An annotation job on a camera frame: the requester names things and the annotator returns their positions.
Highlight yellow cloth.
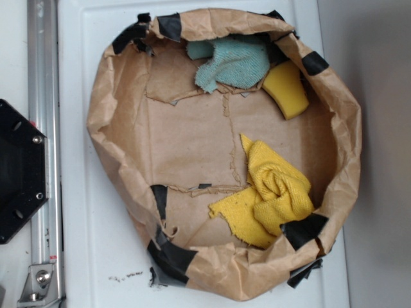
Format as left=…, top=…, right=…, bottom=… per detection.
left=209, top=134, right=315, bottom=249

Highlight teal terry cloth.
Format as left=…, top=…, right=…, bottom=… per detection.
left=186, top=35, right=270, bottom=93

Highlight brown paper bag bin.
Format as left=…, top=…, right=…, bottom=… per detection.
left=87, top=8, right=362, bottom=301

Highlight yellow sponge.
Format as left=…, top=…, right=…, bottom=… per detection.
left=262, top=60, right=310, bottom=120

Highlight white tray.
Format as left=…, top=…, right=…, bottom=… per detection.
left=57, top=1, right=349, bottom=307

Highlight aluminium extrusion rail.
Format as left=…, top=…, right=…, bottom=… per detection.
left=27, top=1, right=66, bottom=307

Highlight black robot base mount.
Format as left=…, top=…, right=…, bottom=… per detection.
left=1, top=99, right=48, bottom=244

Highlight metal corner bracket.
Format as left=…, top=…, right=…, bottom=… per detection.
left=17, top=264, right=59, bottom=307

